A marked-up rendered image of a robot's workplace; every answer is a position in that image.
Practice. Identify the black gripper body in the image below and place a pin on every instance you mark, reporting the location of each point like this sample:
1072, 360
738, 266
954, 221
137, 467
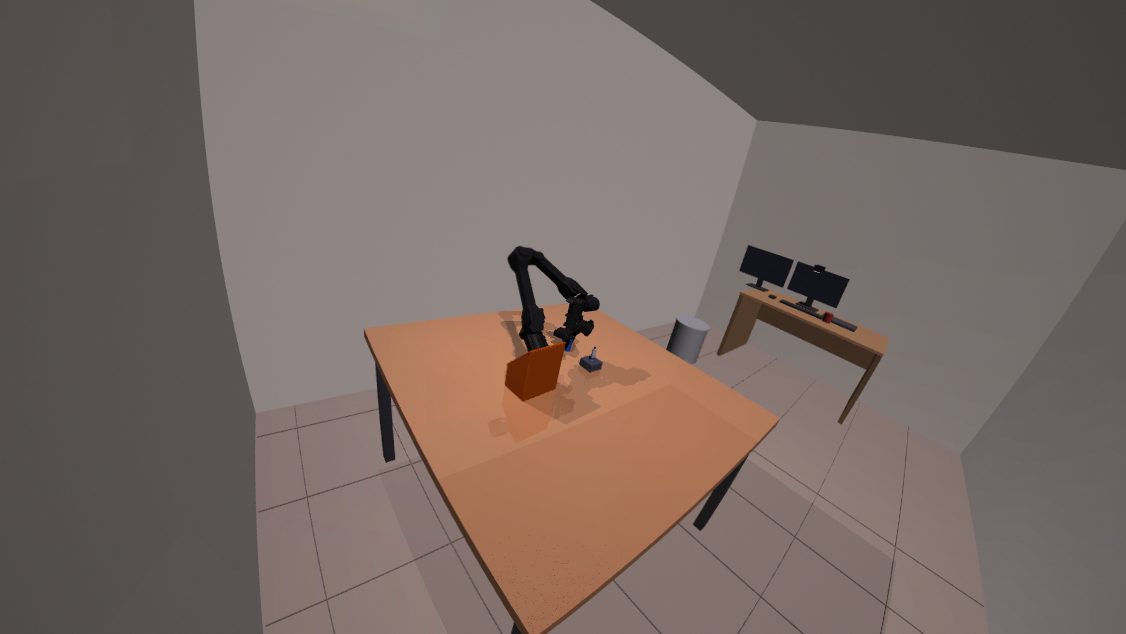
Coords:
566, 333

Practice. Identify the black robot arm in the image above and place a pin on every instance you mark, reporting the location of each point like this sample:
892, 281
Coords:
533, 317

